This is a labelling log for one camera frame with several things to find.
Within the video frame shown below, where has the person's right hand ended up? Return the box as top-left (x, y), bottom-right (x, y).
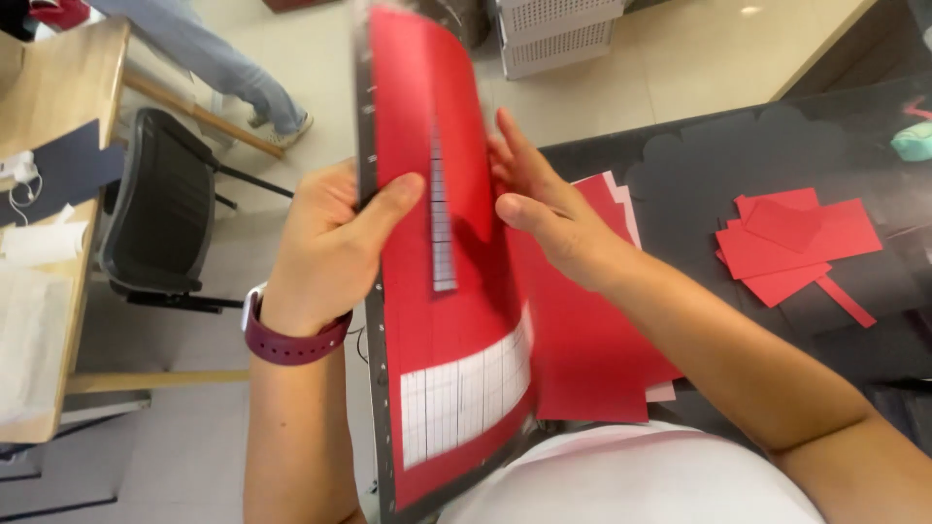
top-left (486, 108), bottom-right (643, 294)

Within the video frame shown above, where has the person's left hand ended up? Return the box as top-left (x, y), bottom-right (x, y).
top-left (261, 159), bottom-right (428, 337)

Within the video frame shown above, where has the dark gridded cutting mat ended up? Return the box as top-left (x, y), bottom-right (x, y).
top-left (352, 0), bottom-right (541, 524)

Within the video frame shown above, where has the red paper sheet with cut-outs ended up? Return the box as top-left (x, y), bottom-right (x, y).
top-left (367, 3), bottom-right (538, 512)

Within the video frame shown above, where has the maroon band wrist watch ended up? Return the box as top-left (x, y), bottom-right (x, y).
top-left (241, 282), bottom-right (355, 367)

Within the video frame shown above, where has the stack of red paper sheets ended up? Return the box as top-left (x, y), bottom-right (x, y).
top-left (502, 173), bottom-right (685, 425)

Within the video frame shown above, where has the black paper sheet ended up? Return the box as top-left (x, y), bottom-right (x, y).
top-left (537, 73), bottom-right (932, 445)

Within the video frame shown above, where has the black chair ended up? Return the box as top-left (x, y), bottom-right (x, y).
top-left (97, 107), bottom-right (296, 315)

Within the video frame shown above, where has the wooden bar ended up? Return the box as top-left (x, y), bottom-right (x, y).
top-left (121, 68), bottom-right (286, 161)

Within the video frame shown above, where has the white perforated basket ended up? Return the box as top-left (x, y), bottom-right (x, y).
top-left (494, 0), bottom-right (627, 81)

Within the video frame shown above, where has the red paper offcut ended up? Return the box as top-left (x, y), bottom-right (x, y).
top-left (716, 249), bottom-right (833, 309)
top-left (733, 187), bottom-right (821, 223)

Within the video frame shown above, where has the small red paper piece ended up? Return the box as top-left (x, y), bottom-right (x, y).
top-left (743, 198), bottom-right (825, 255)

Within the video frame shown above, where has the dark bin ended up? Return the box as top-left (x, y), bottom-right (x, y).
top-left (411, 0), bottom-right (493, 50)

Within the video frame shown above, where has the person's white shirt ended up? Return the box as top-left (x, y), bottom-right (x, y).
top-left (435, 421), bottom-right (828, 524)

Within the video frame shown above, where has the navy paper sheet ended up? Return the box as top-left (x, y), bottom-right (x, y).
top-left (0, 119), bottom-right (127, 229)

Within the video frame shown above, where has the large red paper rectangle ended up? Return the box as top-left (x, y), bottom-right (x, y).
top-left (716, 198), bottom-right (884, 282)

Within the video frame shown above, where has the white tissue paper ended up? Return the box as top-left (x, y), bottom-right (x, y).
top-left (0, 204), bottom-right (90, 269)

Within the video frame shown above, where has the thin red paper strip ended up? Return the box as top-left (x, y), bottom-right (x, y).
top-left (815, 274), bottom-right (878, 329)

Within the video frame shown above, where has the white paper bag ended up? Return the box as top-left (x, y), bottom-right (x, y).
top-left (0, 261), bottom-right (75, 427)

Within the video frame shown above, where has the wooden table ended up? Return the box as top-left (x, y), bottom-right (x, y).
top-left (0, 17), bottom-right (250, 445)

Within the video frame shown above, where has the red cloth item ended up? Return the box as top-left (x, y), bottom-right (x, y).
top-left (28, 0), bottom-right (93, 32)

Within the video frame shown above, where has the teal soft object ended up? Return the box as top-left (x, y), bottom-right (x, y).
top-left (890, 120), bottom-right (932, 163)

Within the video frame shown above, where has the white charger with cable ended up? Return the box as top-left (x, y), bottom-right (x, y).
top-left (0, 150), bottom-right (45, 228)

